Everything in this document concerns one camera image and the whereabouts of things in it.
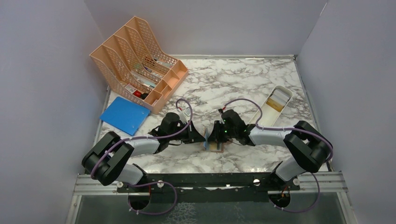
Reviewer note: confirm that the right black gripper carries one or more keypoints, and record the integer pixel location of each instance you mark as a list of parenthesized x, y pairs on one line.
[(215, 136)]

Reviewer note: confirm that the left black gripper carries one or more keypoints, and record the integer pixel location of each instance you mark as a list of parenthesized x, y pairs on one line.
[(193, 136)]

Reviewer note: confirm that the brown leather card holder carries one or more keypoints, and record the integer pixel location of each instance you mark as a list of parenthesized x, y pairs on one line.
[(213, 146)]

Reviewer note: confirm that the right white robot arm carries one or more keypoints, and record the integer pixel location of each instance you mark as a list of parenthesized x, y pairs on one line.
[(308, 148)]

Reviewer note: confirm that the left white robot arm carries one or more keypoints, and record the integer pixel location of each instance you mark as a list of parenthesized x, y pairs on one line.
[(107, 160)]

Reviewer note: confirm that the stack of cards in tray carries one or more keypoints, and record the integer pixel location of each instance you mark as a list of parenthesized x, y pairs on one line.
[(278, 99)]

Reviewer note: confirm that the white plastic tray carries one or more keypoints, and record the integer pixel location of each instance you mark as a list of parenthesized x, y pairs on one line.
[(270, 115)]

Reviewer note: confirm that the blue folder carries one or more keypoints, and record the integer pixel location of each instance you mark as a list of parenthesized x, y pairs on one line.
[(125, 115)]

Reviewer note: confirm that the red item in organizer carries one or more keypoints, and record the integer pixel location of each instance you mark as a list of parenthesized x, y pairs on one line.
[(140, 94)]

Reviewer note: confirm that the peach plastic file organizer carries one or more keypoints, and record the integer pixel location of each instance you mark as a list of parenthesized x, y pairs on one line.
[(132, 60)]

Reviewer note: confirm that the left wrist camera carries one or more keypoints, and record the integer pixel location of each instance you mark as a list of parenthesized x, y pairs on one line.
[(185, 115)]

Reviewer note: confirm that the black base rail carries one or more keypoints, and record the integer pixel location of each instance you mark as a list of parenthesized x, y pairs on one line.
[(208, 187)]

